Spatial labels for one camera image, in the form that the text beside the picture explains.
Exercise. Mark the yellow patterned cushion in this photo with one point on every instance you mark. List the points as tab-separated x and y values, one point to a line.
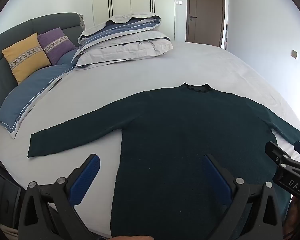
26	56

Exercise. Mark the brown door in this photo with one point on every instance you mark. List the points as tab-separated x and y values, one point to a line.
205	12

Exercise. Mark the purple patterned cushion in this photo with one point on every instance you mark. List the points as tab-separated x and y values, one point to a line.
57	44

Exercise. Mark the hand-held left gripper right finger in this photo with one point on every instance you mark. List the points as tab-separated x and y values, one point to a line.
218	180

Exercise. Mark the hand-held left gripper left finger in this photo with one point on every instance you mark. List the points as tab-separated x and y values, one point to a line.
86	180

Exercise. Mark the large blue pillow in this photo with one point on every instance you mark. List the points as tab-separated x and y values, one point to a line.
32	97

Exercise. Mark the striped stick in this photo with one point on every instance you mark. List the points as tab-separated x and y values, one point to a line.
226	36

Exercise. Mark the dark green sweater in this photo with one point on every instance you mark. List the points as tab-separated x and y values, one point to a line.
185	135

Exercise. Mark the brown wall switch panel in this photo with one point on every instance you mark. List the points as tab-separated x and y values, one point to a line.
294	53

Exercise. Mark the bed with grey sheet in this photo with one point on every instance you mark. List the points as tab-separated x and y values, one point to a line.
190	62

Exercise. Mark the dark nightstand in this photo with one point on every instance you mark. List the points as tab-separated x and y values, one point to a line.
3	197

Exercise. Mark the small blue pillow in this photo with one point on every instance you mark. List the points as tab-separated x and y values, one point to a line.
66	57

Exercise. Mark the person's right hand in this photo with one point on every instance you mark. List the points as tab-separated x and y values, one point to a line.
298	217

